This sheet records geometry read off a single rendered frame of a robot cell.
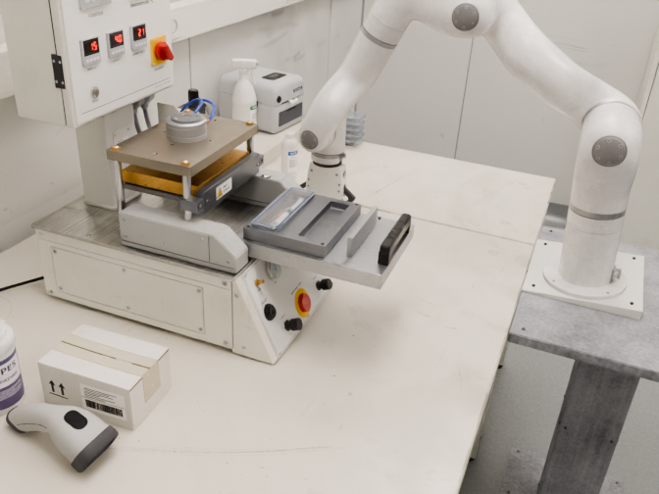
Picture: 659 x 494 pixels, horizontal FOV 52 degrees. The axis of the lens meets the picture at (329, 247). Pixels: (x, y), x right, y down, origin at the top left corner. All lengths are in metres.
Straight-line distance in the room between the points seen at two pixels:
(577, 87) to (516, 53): 0.15
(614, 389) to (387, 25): 1.01
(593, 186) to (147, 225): 0.92
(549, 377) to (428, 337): 1.28
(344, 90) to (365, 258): 0.49
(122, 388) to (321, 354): 0.40
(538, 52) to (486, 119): 2.24
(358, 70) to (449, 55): 2.12
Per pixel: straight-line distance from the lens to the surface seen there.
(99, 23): 1.35
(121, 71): 1.41
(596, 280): 1.67
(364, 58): 1.58
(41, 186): 1.87
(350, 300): 1.52
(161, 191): 1.35
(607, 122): 1.47
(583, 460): 1.96
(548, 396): 2.58
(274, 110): 2.29
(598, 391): 1.82
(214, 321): 1.33
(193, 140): 1.36
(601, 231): 1.61
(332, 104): 1.58
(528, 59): 1.50
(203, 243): 1.26
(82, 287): 1.49
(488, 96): 3.69
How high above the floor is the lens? 1.59
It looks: 29 degrees down
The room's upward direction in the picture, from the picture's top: 4 degrees clockwise
